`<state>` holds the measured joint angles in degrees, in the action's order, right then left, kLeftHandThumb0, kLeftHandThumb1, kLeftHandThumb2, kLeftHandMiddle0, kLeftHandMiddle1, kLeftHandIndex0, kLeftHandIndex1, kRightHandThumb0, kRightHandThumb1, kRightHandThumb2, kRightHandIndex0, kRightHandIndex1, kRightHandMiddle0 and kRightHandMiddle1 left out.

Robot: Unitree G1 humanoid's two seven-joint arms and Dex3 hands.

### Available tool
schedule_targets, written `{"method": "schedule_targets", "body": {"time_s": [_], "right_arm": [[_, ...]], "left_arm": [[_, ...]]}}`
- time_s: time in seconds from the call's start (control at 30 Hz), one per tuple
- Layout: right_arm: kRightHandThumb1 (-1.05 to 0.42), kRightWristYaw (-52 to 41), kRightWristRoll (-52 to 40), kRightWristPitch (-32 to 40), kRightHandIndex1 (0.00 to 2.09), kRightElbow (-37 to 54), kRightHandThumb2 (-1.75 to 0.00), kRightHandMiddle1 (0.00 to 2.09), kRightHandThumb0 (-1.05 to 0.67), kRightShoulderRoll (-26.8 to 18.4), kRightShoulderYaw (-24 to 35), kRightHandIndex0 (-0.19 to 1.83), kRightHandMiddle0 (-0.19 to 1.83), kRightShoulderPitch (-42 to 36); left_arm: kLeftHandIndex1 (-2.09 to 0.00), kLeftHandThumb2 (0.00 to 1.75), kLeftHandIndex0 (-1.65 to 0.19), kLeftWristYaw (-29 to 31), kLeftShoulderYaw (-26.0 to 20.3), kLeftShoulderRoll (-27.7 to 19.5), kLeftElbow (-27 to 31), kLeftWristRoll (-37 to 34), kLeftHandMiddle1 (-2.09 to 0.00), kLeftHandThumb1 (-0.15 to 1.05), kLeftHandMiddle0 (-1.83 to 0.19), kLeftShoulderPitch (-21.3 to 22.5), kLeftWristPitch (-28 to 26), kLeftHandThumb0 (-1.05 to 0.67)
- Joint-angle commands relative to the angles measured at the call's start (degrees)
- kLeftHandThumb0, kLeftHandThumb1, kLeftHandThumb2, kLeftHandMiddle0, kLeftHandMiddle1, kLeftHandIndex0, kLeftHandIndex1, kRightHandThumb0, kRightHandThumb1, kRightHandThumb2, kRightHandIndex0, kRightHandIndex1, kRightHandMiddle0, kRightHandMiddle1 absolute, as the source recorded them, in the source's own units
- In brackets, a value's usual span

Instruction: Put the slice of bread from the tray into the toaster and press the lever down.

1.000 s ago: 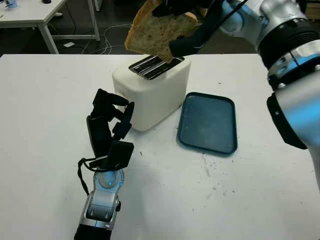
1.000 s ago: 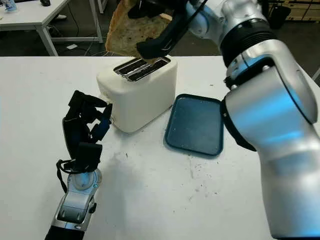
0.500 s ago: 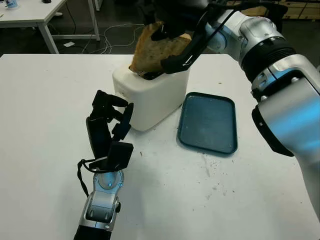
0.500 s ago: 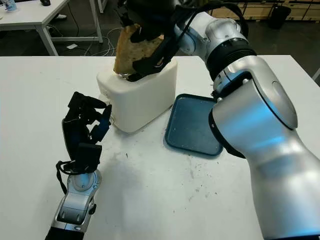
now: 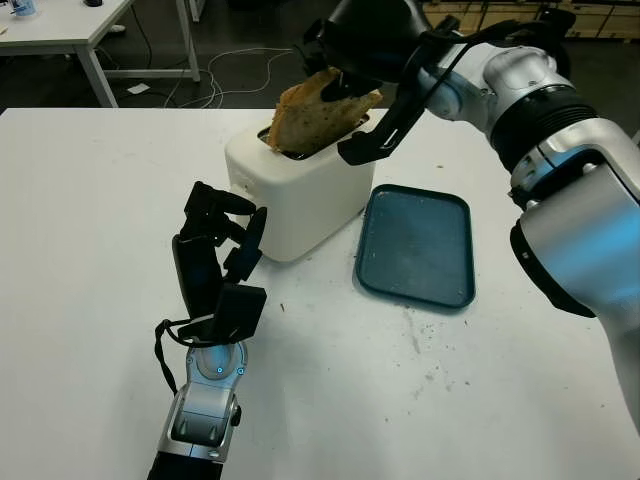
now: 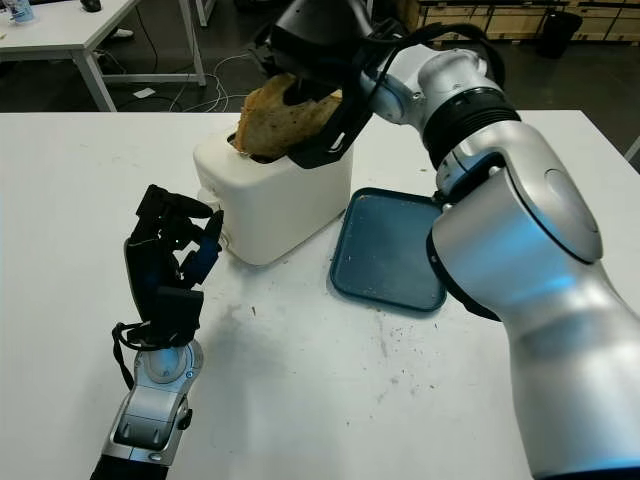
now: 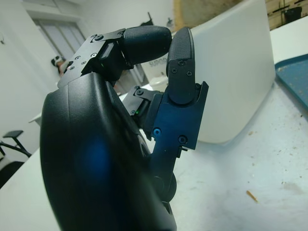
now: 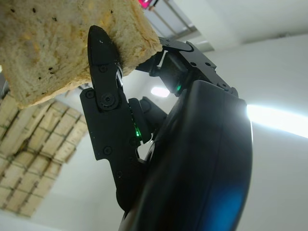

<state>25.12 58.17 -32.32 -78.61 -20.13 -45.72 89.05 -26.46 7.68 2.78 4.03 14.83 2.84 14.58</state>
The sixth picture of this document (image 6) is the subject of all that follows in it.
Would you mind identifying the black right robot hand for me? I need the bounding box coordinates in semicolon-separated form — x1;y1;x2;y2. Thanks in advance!
252;0;374;109

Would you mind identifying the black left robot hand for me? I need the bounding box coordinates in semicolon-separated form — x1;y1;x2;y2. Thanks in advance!
123;183;225;322

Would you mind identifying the slice of brown bread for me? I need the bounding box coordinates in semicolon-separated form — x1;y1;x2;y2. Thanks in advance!
235;73;345;159

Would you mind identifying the white two-slot toaster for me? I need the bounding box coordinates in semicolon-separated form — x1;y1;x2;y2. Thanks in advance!
193;110;356;266

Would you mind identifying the dark blue plastic tray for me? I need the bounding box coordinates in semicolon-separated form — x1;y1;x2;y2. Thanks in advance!
328;187;449;314

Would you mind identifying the wooden shipping crate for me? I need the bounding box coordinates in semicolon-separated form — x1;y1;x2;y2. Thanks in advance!
399;0;640;44

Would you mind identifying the black waste bin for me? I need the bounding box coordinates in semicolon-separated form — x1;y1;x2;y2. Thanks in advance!
537;10;584;59

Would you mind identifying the white office desk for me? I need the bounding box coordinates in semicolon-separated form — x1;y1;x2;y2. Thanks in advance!
0;0;207;112

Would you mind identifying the white cup with blue print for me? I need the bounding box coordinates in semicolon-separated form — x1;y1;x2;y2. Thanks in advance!
7;0;36;25

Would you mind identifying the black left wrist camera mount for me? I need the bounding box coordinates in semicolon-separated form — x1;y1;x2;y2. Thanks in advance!
149;287;205;347

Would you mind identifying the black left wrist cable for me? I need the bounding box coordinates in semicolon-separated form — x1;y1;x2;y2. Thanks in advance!
111;322;166;390

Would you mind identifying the white floor cable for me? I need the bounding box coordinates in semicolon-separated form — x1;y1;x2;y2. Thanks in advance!
169;54;251;112

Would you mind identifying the white table leg frame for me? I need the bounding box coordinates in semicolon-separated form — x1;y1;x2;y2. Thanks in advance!
194;0;219;26

